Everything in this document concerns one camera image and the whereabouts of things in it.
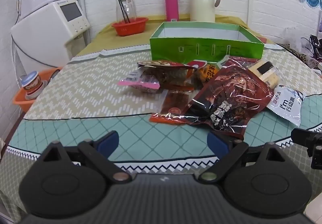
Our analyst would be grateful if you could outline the orange plastic basket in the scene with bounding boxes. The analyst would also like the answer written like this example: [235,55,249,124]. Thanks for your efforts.
[111,17,149,37]

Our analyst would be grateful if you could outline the red and white snack packet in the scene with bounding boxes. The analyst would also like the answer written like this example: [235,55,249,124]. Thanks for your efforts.
[185,59,215,69]

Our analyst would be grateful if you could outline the pink thermos bottle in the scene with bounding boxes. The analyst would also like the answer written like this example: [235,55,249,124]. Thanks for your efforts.
[165,0,182,22]

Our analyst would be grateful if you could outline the orange snack packet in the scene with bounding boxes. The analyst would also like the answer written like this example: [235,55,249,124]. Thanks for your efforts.
[196,62,222,84]

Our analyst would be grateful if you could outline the brown windowed snack packet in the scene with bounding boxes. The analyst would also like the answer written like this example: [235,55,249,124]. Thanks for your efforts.
[137,59,199,89]

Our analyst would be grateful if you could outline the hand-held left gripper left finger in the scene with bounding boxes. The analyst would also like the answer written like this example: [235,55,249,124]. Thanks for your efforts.
[38,130,132,185]

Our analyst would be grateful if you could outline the blue-lidded paper cup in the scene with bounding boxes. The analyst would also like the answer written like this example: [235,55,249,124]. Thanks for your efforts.
[20,71,48,100]

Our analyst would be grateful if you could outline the white dispenser with screen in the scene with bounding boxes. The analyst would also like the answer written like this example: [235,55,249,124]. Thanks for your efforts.
[10,0,91,69]

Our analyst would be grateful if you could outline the black device with cables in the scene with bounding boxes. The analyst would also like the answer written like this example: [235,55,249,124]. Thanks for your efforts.
[308,34,322,59]

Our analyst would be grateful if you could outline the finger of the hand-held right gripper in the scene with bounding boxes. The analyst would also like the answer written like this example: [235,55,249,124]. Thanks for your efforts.
[291,127,322,149]
[311,148,322,170]

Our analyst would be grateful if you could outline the patterned tablecloth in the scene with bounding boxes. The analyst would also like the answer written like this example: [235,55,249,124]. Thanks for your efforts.
[0,42,322,223]

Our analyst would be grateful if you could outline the red spicy strip packet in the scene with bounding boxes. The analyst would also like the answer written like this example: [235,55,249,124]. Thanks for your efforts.
[149,88,200,125]

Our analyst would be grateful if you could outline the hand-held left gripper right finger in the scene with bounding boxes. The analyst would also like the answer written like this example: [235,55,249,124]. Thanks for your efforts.
[199,131,290,185]

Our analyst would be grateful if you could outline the yellow cracker packet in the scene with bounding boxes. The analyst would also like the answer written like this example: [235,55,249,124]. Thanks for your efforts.
[248,61,280,89]

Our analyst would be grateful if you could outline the pink-edged clear snack packet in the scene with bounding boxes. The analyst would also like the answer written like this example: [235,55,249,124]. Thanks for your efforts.
[118,68,161,93]

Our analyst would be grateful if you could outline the yellow cloth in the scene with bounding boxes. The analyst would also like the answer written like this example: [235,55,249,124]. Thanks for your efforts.
[87,14,275,51]

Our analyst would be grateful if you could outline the cream thermal jug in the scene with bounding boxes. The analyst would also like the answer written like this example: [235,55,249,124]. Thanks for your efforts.
[190,0,221,23]

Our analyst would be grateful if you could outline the glass carafe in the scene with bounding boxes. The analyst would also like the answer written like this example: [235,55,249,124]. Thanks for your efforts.
[114,0,137,23]

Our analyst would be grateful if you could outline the large dark red snack bag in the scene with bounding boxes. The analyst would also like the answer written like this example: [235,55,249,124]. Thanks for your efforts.
[180,57,275,140]

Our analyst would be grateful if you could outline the green cardboard box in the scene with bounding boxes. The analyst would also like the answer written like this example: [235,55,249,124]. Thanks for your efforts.
[150,22,264,62]

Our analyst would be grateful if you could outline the orange plastic basin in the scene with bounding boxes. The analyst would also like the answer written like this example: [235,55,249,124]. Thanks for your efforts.
[12,67,62,114]

